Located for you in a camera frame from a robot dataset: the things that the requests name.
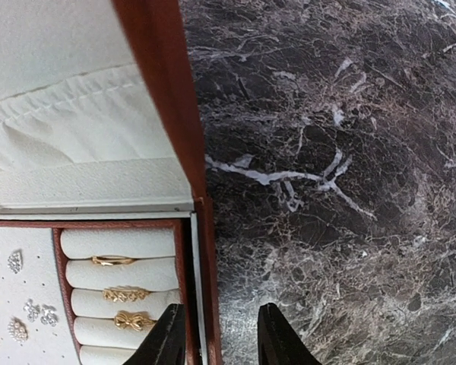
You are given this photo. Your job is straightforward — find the brown jewelry box cream lining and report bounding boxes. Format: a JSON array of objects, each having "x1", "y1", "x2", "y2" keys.
[{"x1": 0, "y1": 1, "x2": 221, "y2": 364}]

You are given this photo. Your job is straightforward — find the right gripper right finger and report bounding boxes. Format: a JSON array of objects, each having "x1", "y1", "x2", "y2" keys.
[{"x1": 257, "y1": 303, "x2": 321, "y2": 365}]

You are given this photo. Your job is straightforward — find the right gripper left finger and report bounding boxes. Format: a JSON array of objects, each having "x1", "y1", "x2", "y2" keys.
[{"x1": 124, "y1": 304, "x2": 185, "y2": 365}]

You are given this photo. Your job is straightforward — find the brown jewelry tray cream lining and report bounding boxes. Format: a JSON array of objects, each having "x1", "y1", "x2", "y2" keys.
[{"x1": 0, "y1": 218, "x2": 204, "y2": 364}]

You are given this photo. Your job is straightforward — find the gold bow ring in tray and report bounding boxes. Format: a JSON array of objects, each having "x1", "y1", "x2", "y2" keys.
[{"x1": 112, "y1": 310, "x2": 159, "y2": 332}]

